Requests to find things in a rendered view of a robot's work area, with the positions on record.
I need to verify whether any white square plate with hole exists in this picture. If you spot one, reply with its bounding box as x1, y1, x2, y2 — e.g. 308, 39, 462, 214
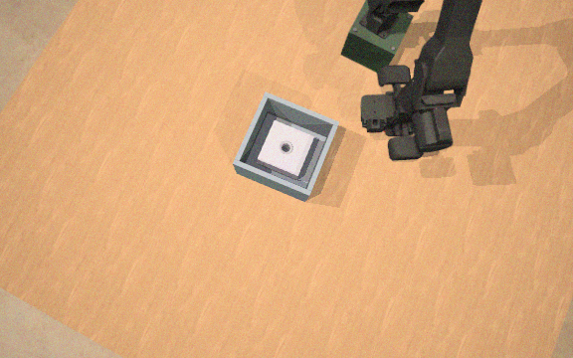
257, 120, 314, 180

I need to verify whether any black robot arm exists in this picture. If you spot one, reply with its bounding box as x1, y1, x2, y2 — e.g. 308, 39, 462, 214
359, 0, 482, 152

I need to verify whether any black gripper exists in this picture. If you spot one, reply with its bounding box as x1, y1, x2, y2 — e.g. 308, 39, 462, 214
376, 65, 424, 161

